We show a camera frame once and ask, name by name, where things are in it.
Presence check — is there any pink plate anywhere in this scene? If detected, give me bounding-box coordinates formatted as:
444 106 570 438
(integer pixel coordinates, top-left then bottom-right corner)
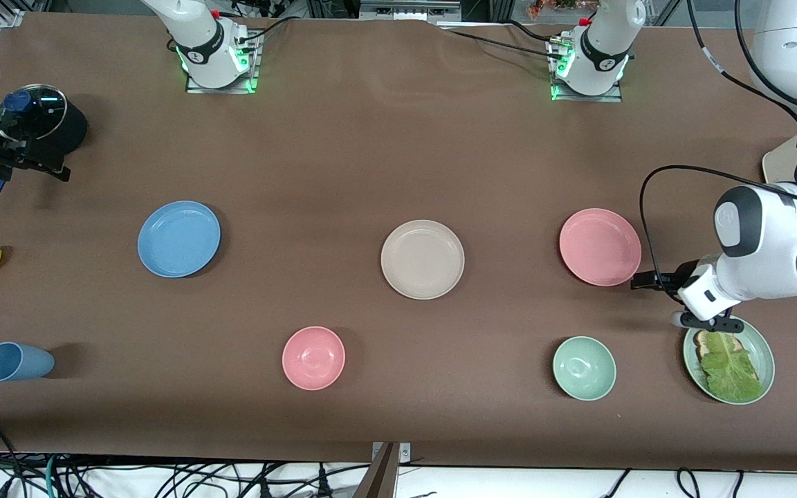
559 208 643 287

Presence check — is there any blue plate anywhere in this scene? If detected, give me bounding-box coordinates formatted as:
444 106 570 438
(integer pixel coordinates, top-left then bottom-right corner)
137 201 221 279

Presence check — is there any black pot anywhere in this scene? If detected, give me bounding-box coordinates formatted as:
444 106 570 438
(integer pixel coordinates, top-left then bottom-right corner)
0 83 89 170

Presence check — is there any glass lid with blue knob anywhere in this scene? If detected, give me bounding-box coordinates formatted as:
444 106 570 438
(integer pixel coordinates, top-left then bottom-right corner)
0 84 67 139

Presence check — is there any toast slice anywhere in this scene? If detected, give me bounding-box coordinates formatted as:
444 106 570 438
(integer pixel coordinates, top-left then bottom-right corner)
693 329 742 360

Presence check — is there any green bowl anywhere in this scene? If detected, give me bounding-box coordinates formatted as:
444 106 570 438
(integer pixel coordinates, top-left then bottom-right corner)
553 335 617 402

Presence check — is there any green lettuce leaf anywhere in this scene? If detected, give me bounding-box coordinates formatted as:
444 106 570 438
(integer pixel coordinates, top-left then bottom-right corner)
700 331 764 403

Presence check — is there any green plate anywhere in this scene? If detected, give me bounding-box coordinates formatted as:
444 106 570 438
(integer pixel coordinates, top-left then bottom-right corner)
682 320 776 405

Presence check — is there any beige cutting board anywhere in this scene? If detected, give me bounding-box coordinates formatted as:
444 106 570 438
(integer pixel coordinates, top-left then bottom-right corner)
762 137 797 185

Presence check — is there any blue cup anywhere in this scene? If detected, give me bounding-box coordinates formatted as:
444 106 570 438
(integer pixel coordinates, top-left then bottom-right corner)
0 342 55 382

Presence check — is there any beige plate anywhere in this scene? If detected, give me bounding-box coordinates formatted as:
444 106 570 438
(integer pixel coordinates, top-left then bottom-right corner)
381 219 466 301

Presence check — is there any table cover cloth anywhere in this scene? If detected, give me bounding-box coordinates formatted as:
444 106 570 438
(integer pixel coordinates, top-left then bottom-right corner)
0 12 797 472

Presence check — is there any pink bowl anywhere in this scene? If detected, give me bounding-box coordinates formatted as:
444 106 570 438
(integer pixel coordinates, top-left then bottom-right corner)
282 326 346 391

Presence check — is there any grey equipment box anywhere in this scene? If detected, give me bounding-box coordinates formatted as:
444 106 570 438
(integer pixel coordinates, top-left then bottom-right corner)
359 0 461 21

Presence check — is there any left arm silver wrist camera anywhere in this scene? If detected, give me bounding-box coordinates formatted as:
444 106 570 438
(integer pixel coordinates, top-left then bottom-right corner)
670 311 745 334

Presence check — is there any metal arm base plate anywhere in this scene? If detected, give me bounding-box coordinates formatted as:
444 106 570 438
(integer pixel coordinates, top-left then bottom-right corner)
184 31 261 95
549 38 624 103

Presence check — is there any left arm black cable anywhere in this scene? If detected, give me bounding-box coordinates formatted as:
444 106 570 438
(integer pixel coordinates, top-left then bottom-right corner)
639 0 797 295

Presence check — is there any black base cable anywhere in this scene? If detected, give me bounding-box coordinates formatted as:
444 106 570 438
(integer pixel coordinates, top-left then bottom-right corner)
440 26 560 62
236 15 299 53
502 19 555 44

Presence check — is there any small metal bracket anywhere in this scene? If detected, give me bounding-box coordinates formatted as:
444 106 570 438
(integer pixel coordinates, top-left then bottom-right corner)
371 443 412 464

